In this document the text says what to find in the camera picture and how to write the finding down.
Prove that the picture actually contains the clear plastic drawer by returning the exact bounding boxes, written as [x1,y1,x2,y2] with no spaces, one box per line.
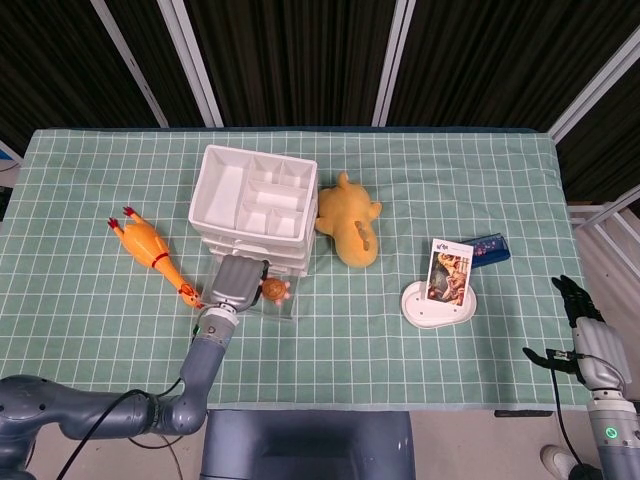
[202,252,301,321]

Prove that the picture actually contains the printed photo card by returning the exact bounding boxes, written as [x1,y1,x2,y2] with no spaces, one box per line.
[425,237,475,306]

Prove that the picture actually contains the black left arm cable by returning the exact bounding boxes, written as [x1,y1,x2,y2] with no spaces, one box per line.
[54,379,186,480]

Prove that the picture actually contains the yellow plush animal toy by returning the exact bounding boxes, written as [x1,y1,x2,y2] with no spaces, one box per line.
[314,171,384,270]

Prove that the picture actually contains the white plastic drawer organizer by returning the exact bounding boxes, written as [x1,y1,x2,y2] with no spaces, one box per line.
[188,144,319,277]

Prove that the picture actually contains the green checked tablecloth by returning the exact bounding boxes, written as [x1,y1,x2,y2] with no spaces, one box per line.
[0,127,594,412]

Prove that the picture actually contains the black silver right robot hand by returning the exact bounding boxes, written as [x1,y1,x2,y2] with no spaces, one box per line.
[523,273,634,394]

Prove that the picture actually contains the white oval card stand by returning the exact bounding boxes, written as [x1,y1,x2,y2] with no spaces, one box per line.
[400,279,477,330]

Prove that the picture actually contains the blue rectangular box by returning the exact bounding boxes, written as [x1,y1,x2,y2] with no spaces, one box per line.
[462,234,512,271]

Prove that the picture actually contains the blue white sign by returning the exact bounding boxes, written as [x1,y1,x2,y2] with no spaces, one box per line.
[0,139,24,174]

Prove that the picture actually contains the yellow rubber chicken toy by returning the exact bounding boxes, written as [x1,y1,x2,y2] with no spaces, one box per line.
[107,204,206,310]

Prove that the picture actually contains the black right hand cable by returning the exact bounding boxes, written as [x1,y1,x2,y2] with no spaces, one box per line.
[547,349,581,480]

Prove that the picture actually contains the black pleated curtain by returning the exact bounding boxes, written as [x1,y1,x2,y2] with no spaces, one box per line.
[0,0,640,201]

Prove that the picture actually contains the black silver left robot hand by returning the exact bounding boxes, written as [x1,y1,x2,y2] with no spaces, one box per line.
[206,254,271,315]

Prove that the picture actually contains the loose floor cables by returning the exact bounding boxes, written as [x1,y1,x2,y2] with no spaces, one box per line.
[127,432,194,480]

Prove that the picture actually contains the white aluminium frame post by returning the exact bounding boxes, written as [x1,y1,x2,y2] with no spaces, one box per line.
[91,0,169,127]
[372,0,416,127]
[547,24,640,144]
[157,0,224,126]

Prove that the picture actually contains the small brown turtle toy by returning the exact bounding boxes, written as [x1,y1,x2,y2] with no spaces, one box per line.
[259,278,294,305]

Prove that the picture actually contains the blue-grey robot torso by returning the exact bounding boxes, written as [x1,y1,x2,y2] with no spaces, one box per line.
[199,409,416,480]

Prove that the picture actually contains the white metal frame rack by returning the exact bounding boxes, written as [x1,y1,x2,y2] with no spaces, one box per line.
[567,187,640,306]

